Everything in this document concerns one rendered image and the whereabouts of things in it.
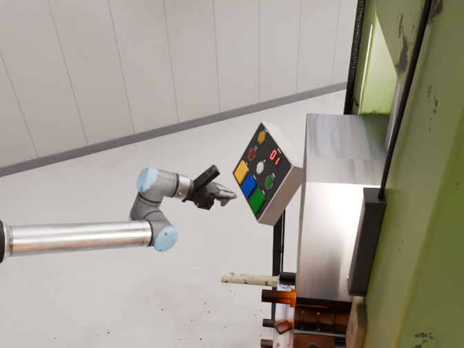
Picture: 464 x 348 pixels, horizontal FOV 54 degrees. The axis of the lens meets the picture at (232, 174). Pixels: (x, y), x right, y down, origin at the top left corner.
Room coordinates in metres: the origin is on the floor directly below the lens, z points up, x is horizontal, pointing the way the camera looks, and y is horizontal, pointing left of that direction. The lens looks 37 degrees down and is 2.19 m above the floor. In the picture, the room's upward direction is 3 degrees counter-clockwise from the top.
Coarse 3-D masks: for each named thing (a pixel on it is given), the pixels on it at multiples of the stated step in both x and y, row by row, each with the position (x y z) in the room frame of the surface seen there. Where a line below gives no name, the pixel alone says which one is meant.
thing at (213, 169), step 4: (208, 168) 1.34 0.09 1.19; (212, 168) 1.32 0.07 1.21; (216, 168) 1.32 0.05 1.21; (204, 172) 1.33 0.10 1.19; (208, 172) 1.32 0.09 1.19; (212, 172) 1.31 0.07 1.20; (216, 172) 1.30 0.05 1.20; (200, 176) 1.32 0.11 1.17; (204, 176) 1.31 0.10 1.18; (208, 176) 1.30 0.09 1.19; (212, 176) 1.30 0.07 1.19; (216, 176) 1.30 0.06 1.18; (196, 180) 1.31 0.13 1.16; (200, 180) 1.30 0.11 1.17; (204, 180) 1.29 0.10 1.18; (208, 180) 1.29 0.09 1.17; (212, 180) 1.30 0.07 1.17; (196, 184) 1.29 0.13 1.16; (200, 184) 1.29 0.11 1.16; (204, 184) 1.29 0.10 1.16; (196, 188) 1.28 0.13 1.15; (200, 188) 1.28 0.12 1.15; (196, 192) 1.28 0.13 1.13
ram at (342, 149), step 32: (320, 128) 0.99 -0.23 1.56; (352, 128) 0.98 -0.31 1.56; (384, 128) 0.98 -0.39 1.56; (320, 160) 0.85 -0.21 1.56; (352, 160) 0.85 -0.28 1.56; (384, 160) 0.84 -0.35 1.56; (320, 192) 0.77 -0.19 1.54; (352, 192) 0.76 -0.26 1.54; (320, 224) 0.77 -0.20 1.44; (352, 224) 0.76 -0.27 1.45; (320, 256) 0.77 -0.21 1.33; (320, 288) 0.77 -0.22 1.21
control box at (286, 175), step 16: (272, 128) 1.60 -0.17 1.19; (256, 144) 1.58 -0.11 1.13; (272, 144) 1.50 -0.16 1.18; (288, 144) 1.50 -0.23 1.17; (240, 160) 1.61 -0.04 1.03; (256, 160) 1.52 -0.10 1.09; (272, 160) 1.43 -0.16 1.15; (288, 160) 1.36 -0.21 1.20; (256, 176) 1.46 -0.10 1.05; (272, 176) 1.38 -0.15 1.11; (288, 176) 1.32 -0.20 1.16; (272, 192) 1.33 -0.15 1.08; (288, 192) 1.32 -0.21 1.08; (272, 208) 1.30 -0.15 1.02; (272, 224) 1.30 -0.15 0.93
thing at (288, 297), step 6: (264, 294) 0.91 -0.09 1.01; (270, 294) 0.91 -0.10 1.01; (276, 294) 0.91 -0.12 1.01; (282, 294) 0.91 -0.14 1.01; (288, 294) 0.91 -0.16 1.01; (294, 294) 0.90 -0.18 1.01; (264, 300) 0.91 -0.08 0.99; (270, 300) 0.90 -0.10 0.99; (276, 300) 0.90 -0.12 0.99; (282, 300) 0.90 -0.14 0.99; (288, 300) 0.90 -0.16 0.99; (294, 300) 0.89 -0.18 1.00
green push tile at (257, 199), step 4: (256, 192) 1.39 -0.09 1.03; (260, 192) 1.38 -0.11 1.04; (256, 196) 1.38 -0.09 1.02; (260, 196) 1.36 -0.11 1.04; (252, 200) 1.38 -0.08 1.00; (256, 200) 1.36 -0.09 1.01; (260, 200) 1.34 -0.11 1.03; (264, 200) 1.33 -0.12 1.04; (252, 204) 1.37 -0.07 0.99; (256, 204) 1.35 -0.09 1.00; (260, 204) 1.33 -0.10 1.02; (252, 208) 1.35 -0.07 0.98; (256, 208) 1.33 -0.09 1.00; (260, 208) 1.33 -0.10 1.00; (256, 212) 1.32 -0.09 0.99
